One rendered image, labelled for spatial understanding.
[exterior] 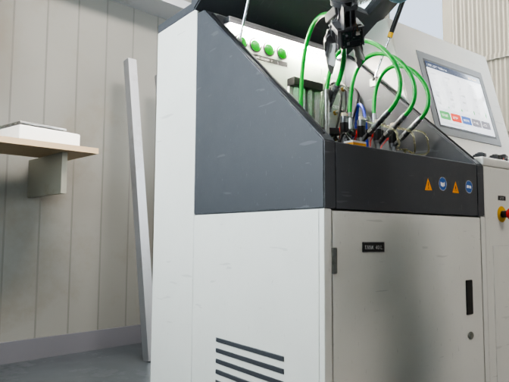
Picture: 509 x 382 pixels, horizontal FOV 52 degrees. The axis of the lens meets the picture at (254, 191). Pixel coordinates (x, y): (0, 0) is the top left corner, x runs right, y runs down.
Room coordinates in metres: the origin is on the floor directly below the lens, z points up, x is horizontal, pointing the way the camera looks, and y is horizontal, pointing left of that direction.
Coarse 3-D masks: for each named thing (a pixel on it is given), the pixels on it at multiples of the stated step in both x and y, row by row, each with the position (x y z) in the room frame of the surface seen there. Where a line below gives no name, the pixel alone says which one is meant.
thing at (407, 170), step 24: (336, 144) 1.23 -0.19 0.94; (336, 168) 1.23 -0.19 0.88; (360, 168) 1.28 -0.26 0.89; (384, 168) 1.33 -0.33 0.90; (408, 168) 1.39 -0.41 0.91; (432, 168) 1.46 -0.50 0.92; (456, 168) 1.53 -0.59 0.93; (336, 192) 1.23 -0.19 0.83; (360, 192) 1.28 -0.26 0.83; (384, 192) 1.33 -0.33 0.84; (408, 192) 1.39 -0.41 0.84; (432, 192) 1.46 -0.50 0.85
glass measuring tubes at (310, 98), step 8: (288, 80) 1.84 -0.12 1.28; (296, 80) 1.82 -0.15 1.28; (304, 80) 1.84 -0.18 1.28; (288, 88) 1.84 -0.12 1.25; (296, 88) 1.83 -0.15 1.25; (304, 88) 1.85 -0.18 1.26; (312, 88) 1.87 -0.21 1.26; (320, 88) 1.89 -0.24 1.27; (296, 96) 1.83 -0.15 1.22; (304, 96) 1.85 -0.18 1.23; (312, 96) 1.91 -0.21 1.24; (304, 104) 1.85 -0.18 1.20; (312, 104) 1.91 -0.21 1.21; (312, 112) 1.91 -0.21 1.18
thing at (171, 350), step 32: (160, 32) 1.87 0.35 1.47; (192, 32) 1.68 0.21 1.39; (160, 64) 1.86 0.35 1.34; (192, 64) 1.68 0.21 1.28; (160, 96) 1.86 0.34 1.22; (192, 96) 1.68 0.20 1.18; (160, 128) 1.85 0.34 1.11; (192, 128) 1.67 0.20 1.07; (160, 160) 1.85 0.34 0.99; (192, 160) 1.67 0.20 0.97; (160, 192) 1.85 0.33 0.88; (192, 192) 1.67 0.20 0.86; (160, 224) 1.84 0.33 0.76; (192, 224) 1.67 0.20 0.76; (160, 256) 1.84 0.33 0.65; (192, 256) 1.66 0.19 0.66; (160, 288) 1.83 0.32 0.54; (192, 288) 1.66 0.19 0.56; (160, 320) 1.83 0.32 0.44; (160, 352) 1.83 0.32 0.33
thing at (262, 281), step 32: (224, 224) 1.52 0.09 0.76; (256, 224) 1.40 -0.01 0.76; (288, 224) 1.30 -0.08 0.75; (320, 224) 1.21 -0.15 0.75; (480, 224) 1.61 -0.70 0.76; (224, 256) 1.52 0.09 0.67; (256, 256) 1.40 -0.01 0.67; (288, 256) 1.30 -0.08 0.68; (320, 256) 1.21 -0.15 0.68; (224, 288) 1.52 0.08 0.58; (256, 288) 1.40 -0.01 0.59; (288, 288) 1.30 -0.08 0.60; (320, 288) 1.21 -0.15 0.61; (192, 320) 1.66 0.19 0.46; (224, 320) 1.52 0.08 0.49; (256, 320) 1.40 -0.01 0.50; (288, 320) 1.30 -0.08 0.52; (320, 320) 1.21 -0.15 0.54; (192, 352) 1.66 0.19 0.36; (224, 352) 1.51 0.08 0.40; (256, 352) 1.40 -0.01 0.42; (288, 352) 1.30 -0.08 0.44; (320, 352) 1.21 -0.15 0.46
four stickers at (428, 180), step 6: (426, 180) 1.44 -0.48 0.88; (444, 180) 1.49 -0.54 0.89; (456, 180) 1.53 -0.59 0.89; (468, 180) 1.57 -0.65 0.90; (426, 186) 1.44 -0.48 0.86; (444, 186) 1.49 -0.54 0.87; (456, 186) 1.53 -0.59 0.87; (468, 186) 1.57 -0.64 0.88; (456, 192) 1.53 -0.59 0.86; (468, 192) 1.57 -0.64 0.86
